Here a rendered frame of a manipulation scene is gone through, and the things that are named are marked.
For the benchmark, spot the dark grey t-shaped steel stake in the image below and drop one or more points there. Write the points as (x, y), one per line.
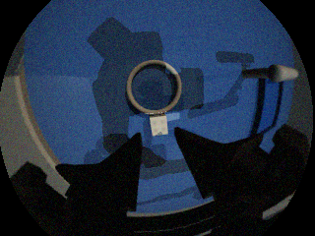
(276, 73)

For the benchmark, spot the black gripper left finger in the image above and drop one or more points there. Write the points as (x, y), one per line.
(117, 175)

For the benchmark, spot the grey metal ring with small tab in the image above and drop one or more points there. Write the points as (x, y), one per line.
(158, 121)

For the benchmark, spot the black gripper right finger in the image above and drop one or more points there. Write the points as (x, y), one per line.
(209, 161)

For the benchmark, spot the blue square tray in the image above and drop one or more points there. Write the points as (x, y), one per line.
(268, 106)

